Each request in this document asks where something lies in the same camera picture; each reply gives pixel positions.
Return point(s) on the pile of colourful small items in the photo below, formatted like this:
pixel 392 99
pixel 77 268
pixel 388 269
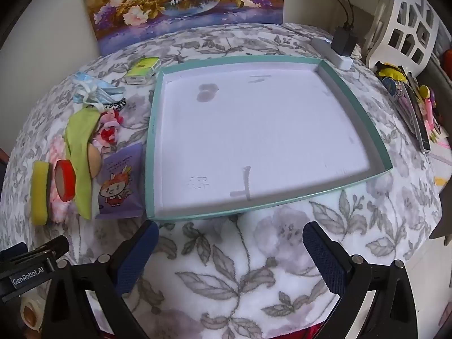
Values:
pixel 420 123

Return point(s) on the yellow sponge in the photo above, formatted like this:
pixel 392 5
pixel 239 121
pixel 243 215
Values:
pixel 40 190

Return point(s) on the pink striped cloth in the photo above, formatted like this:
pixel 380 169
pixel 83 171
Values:
pixel 441 150

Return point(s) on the yellow black plush toy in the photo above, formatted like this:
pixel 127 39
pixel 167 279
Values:
pixel 390 72

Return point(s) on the beige round powder puff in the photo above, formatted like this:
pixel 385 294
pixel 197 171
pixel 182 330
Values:
pixel 95 160

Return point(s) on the green cloth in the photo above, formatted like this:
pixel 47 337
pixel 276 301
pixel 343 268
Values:
pixel 79 137

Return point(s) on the green tissue pack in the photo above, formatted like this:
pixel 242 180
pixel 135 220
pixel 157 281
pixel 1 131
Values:
pixel 141 70

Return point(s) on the purple cartoon packet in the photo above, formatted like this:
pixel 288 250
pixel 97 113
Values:
pixel 120 183

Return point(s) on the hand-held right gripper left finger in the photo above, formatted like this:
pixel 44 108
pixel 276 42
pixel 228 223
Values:
pixel 137 254

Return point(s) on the white power strip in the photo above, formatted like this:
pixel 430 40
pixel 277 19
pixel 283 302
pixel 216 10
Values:
pixel 339 60

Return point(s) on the pink zigzag towel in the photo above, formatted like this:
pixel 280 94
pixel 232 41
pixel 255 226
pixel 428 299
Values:
pixel 56 148

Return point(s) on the teal shallow cardboard box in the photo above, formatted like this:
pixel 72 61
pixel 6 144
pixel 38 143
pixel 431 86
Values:
pixel 265 130

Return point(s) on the red tape roll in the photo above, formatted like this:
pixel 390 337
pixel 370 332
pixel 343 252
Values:
pixel 69 173

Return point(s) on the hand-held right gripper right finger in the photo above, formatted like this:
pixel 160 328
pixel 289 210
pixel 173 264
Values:
pixel 325 257

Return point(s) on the red pink pipe-cleaner flower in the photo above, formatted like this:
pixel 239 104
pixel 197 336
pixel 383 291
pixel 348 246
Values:
pixel 109 130

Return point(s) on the dark brown board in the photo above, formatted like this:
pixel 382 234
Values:
pixel 443 227

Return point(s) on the red plush toy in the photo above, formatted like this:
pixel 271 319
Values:
pixel 448 59

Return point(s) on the flower painting canvas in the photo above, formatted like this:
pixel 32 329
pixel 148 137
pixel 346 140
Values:
pixel 176 0

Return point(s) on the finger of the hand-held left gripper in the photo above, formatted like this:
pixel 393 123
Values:
pixel 14 249
pixel 53 249

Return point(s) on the leopard print scrunchie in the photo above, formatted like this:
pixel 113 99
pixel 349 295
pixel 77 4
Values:
pixel 118 105

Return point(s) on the beige tape roll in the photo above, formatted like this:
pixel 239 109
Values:
pixel 26 316

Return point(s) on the black power adapter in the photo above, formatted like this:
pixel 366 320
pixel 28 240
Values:
pixel 342 40

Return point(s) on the grey floral fleece blanket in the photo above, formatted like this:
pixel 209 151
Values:
pixel 247 272

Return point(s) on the blue face mask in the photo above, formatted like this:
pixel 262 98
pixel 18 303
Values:
pixel 106 90

